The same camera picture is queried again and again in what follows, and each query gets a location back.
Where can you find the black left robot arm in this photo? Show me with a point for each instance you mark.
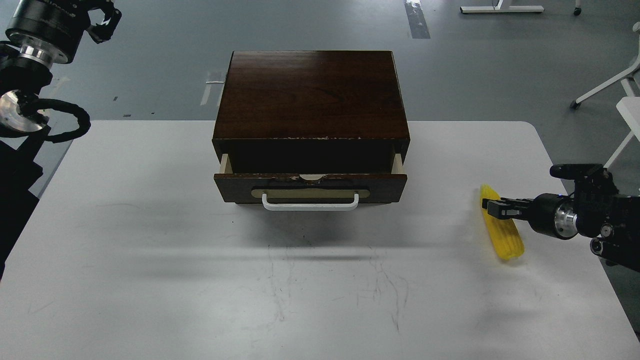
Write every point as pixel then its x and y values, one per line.
pixel 24 114

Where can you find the white desk foot bar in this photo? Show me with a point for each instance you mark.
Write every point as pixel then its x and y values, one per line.
pixel 502 7

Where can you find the dark wooden drawer front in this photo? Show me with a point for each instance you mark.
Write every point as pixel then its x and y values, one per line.
pixel 294 188

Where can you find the white drawer handle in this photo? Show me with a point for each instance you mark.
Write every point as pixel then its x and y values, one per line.
pixel 310 207

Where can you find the yellow toy corn cob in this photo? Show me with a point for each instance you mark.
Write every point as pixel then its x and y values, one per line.
pixel 504 236

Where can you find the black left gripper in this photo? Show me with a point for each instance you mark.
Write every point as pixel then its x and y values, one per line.
pixel 50 31

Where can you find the dark wooden drawer cabinet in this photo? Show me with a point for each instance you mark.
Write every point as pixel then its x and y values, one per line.
pixel 311 112

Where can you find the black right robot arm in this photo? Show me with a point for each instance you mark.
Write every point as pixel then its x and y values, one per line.
pixel 595 209

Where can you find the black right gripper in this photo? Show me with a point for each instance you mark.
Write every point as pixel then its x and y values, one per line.
pixel 556 215

